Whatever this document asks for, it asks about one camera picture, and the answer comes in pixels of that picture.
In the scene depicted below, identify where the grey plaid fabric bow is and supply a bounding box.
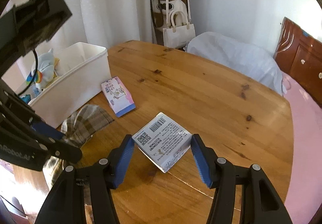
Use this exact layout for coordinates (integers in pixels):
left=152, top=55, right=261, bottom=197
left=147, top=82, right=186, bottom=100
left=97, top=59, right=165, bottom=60
left=43, top=104, right=114, bottom=189

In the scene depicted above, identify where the blue rainbow pony plush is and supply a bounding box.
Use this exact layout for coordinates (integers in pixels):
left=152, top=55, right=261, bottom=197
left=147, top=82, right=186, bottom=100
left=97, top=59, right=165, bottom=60
left=26, top=48, right=60, bottom=90

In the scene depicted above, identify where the pink tissue pack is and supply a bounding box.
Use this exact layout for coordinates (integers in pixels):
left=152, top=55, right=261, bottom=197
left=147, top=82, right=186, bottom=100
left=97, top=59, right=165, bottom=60
left=101, top=76, right=136, bottom=117

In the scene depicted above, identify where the white printed small box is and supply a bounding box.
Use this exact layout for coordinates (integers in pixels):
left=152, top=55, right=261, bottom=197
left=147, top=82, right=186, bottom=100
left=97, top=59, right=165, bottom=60
left=132, top=112, right=192, bottom=173

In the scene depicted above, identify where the pink bed blanket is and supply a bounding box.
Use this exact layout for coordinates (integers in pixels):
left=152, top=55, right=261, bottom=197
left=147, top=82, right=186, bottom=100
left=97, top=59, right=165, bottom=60
left=282, top=73, right=321, bottom=223

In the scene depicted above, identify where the white plastic storage bin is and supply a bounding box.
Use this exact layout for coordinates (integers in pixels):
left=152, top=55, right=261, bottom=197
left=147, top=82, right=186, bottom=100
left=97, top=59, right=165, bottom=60
left=29, top=42, right=111, bottom=128

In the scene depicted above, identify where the grey white pillow bundle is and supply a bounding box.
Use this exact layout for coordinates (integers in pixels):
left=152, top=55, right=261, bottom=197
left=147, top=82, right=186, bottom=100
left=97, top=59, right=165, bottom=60
left=186, top=32, right=283, bottom=95

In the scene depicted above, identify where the brown wooden headboard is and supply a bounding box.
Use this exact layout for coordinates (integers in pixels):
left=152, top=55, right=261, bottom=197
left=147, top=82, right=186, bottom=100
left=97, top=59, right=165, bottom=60
left=274, top=17, right=322, bottom=106

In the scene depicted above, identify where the white handbag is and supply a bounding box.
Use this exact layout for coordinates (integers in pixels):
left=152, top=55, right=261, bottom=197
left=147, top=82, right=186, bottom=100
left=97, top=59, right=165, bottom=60
left=163, top=11, right=195, bottom=49

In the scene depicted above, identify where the white cartoon tote bag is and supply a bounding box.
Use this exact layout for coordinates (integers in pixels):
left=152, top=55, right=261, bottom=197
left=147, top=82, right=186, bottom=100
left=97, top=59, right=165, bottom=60
left=152, top=0, right=189, bottom=32

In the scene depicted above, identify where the black cable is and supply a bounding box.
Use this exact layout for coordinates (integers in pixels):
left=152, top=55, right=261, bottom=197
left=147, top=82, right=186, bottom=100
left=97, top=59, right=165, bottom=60
left=17, top=48, right=39, bottom=96

